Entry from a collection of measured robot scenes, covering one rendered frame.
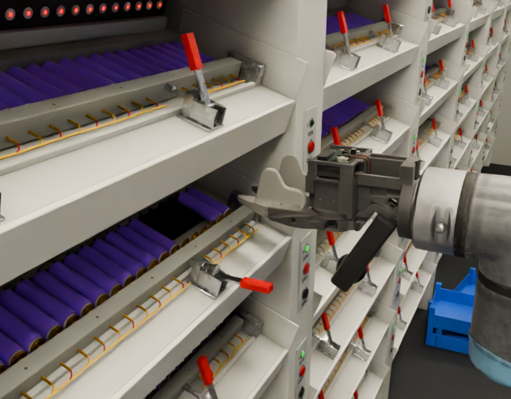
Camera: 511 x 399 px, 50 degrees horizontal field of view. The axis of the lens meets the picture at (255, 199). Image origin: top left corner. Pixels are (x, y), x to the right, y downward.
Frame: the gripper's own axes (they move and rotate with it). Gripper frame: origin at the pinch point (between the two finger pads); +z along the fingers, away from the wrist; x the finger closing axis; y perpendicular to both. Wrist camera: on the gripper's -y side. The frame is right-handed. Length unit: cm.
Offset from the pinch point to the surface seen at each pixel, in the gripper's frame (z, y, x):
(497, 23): 0, 3, -287
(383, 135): -1, -6, -58
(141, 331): 1.3, -6.3, 22.0
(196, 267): 1.1, -4.0, 12.2
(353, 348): 5, -62, -59
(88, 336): 2.5, -3.9, 27.6
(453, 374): -15, -101, -111
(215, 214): 5.7, -2.8, 0.6
